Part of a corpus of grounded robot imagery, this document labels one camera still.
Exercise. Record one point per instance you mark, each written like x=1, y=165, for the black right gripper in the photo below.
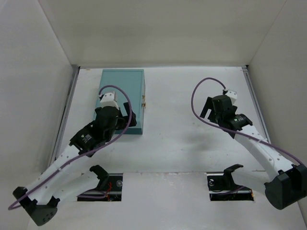
x=208, y=105

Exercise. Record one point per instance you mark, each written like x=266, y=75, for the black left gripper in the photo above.
x=117, y=119

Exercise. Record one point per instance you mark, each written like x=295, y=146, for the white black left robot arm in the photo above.
x=42, y=197

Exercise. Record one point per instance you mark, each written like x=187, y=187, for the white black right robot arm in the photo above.
x=284, y=182

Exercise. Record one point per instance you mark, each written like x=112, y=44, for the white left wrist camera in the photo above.
x=109, y=99

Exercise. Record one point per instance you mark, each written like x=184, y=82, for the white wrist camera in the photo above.
x=231, y=94
x=109, y=99

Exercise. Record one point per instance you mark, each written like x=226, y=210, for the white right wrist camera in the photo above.
x=231, y=94

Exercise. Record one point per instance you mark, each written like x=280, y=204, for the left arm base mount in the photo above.
x=108, y=188

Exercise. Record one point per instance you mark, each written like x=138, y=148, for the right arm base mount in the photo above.
x=223, y=188

